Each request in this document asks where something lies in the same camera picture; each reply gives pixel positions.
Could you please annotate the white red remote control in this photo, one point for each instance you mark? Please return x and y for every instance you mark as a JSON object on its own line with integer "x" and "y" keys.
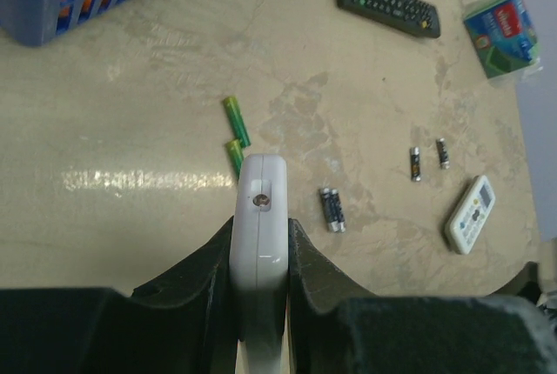
{"x": 259, "y": 260}

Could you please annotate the white grey remote control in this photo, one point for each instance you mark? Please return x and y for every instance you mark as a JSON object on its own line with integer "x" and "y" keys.
{"x": 470, "y": 215}

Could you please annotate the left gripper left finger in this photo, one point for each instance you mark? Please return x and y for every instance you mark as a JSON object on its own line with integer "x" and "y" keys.
{"x": 181, "y": 321}

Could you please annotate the upper green battery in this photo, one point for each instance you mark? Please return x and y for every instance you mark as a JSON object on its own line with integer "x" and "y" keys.
{"x": 236, "y": 120}

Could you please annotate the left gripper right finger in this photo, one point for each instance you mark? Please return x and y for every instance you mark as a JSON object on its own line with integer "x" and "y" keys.
{"x": 337, "y": 326}

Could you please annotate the black purple battery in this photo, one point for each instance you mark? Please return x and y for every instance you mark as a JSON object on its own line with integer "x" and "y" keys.
{"x": 338, "y": 210}
{"x": 328, "y": 209}

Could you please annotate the right black purple battery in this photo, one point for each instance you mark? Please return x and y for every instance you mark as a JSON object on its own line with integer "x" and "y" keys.
{"x": 338, "y": 210}

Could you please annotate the black TV remote control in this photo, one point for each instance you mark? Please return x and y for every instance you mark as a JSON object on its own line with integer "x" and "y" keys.
{"x": 413, "y": 17}

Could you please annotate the lower green battery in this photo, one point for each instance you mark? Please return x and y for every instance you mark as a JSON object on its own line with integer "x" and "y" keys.
{"x": 235, "y": 154}

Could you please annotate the left black purple battery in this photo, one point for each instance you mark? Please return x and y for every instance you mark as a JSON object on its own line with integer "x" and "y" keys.
{"x": 328, "y": 209}

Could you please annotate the green battery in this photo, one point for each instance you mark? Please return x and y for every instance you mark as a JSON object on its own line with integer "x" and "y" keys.
{"x": 235, "y": 154}
{"x": 236, "y": 120}

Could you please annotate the left black grey battery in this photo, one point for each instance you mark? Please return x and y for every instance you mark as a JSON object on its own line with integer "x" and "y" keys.
{"x": 415, "y": 164}

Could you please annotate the right black grey battery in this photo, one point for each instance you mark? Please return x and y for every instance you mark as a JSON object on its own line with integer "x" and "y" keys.
{"x": 443, "y": 154}

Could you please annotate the black grey battery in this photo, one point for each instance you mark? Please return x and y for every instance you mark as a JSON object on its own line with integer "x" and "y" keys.
{"x": 415, "y": 164}
{"x": 443, "y": 154}

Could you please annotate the blue green sponge pack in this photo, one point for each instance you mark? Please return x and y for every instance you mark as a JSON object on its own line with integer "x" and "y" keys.
{"x": 504, "y": 38}

